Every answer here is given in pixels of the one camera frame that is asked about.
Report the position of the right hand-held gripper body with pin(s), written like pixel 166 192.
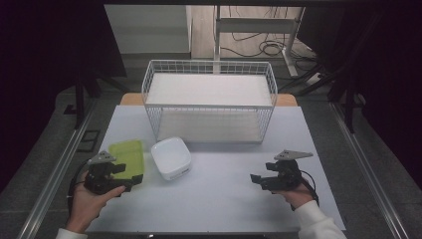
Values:
pixel 286 172

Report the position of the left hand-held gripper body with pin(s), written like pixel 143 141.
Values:
pixel 99 179

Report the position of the green plastic lidded container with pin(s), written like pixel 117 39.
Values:
pixel 128 158

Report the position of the white square bowl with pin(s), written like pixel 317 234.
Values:
pixel 171 157

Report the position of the person's right hand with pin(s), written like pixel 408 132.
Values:
pixel 294 196

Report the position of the person's left hand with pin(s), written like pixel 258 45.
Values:
pixel 87 205

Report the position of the white table cover sheet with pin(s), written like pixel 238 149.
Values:
pixel 219 195

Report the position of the black metal stand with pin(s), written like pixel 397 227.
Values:
pixel 79 99
pixel 348 99

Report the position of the white power strip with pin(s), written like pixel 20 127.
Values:
pixel 314 78

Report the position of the dark curtain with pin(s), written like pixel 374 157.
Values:
pixel 40 66
pixel 391 66

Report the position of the white cabinet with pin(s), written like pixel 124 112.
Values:
pixel 149 30

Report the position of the metal floor rail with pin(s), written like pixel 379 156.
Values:
pixel 56 166
pixel 368 172

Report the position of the white metal desk frame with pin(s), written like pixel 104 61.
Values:
pixel 255 25

